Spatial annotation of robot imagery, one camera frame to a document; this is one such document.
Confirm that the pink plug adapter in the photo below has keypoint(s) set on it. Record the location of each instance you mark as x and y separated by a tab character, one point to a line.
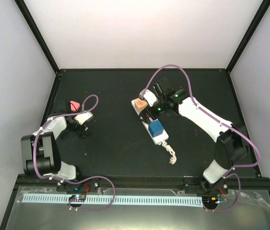
74	106

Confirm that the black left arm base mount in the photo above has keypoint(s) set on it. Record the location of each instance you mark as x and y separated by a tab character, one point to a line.
90	184

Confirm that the small green circuit board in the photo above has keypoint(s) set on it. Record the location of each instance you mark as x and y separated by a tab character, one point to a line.
77	198

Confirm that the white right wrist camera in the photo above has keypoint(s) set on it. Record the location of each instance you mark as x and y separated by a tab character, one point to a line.
148	96

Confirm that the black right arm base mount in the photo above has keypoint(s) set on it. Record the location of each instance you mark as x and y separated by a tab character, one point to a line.
200	186

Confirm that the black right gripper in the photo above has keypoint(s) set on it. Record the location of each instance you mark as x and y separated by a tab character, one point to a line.
154	115

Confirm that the light blue slotted cable duct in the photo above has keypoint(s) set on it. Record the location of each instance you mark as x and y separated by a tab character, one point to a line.
139	200

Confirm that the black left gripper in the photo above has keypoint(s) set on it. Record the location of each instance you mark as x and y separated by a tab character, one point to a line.
81	136

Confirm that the blue cube socket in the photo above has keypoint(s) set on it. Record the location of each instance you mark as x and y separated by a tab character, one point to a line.
155	128

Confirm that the beige dragon cube socket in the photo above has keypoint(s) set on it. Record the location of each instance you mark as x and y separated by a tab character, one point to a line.
140	105

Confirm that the white power strip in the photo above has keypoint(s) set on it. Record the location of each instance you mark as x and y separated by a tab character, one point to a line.
146	118

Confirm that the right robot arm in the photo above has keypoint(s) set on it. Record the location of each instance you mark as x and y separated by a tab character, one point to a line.
230	139

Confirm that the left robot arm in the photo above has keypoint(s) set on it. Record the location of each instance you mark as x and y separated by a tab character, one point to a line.
40	152

